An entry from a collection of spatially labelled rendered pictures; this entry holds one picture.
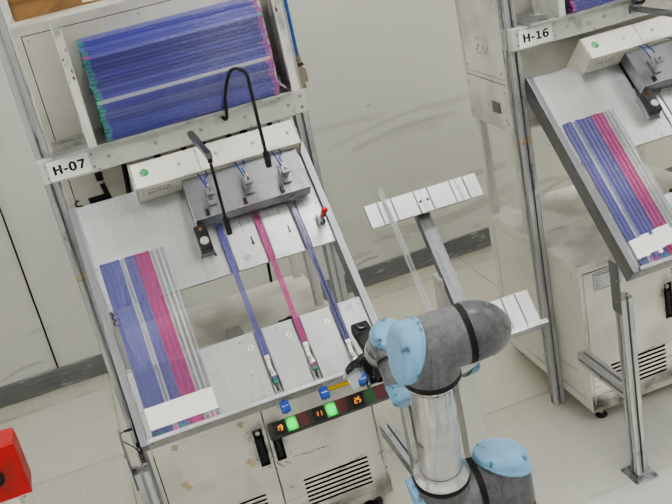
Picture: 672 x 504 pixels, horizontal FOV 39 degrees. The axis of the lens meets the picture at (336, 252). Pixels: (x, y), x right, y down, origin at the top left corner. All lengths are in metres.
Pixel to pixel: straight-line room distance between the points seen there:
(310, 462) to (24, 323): 1.85
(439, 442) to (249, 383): 0.79
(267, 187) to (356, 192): 1.88
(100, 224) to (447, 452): 1.27
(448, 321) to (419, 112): 2.90
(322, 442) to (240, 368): 0.55
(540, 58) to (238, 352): 1.43
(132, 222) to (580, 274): 1.42
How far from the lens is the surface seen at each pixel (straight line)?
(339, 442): 3.03
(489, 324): 1.75
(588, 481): 3.23
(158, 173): 2.70
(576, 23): 3.13
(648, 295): 3.34
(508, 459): 2.05
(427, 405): 1.83
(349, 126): 4.45
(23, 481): 2.67
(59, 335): 4.49
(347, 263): 2.66
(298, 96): 2.79
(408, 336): 1.72
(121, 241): 2.71
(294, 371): 2.55
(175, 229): 2.71
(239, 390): 2.54
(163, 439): 2.50
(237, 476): 2.99
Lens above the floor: 1.99
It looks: 23 degrees down
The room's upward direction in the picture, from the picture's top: 12 degrees counter-clockwise
